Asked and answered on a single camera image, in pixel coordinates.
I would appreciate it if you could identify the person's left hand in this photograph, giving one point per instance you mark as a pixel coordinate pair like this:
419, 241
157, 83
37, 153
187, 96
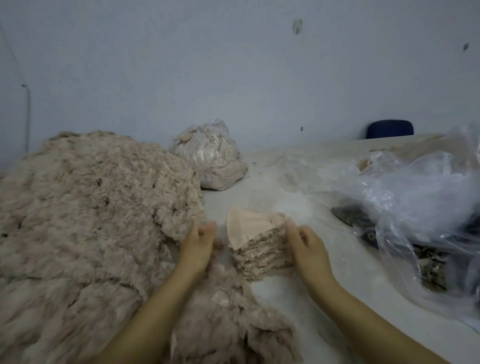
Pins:
196, 247

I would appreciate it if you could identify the person's right hand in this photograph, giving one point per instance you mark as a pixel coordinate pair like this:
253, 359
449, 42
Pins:
309, 255

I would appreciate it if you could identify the stack of sorted beige pieces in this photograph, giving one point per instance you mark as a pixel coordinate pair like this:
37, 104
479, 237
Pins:
259, 244

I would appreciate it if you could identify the large pile beige fabric scraps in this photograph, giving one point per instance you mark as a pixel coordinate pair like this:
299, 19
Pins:
90, 240

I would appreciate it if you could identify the person's right forearm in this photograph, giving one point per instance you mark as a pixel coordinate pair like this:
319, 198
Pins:
375, 330

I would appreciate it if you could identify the person's left forearm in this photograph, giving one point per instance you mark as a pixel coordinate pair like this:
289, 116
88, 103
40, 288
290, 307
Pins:
146, 326

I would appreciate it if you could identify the beige fur pile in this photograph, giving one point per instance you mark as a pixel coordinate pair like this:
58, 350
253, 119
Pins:
375, 159

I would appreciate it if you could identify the clear bag of beige scraps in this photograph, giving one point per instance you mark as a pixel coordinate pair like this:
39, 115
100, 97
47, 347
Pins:
210, 154

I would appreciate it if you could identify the large clear plastic bag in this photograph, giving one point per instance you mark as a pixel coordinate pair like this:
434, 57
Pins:
420, 202

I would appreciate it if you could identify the blue chair back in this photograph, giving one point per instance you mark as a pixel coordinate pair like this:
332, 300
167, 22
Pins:
390, 129

